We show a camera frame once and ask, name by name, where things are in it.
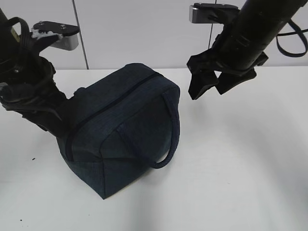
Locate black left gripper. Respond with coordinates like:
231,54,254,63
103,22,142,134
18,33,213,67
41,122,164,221
0,58,81,140

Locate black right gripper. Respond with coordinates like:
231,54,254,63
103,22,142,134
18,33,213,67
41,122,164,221
187,33,269,100

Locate dark navy fabric lunch bag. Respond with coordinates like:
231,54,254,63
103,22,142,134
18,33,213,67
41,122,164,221
57,63,180,199

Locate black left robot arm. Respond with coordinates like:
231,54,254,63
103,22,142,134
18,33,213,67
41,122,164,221
0,12,80,137

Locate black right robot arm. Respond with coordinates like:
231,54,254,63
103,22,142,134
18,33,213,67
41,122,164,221
187,0,308,100

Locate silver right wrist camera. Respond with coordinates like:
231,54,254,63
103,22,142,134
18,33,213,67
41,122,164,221
189,3,240,25

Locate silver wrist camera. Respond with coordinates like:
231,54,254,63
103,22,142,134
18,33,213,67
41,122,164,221
189,3,240,25
31,21,80,51

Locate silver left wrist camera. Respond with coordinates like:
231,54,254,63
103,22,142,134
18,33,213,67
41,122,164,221
31,21,80,51

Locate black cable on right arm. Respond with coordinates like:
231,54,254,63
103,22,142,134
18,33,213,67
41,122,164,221
276,19,308,58

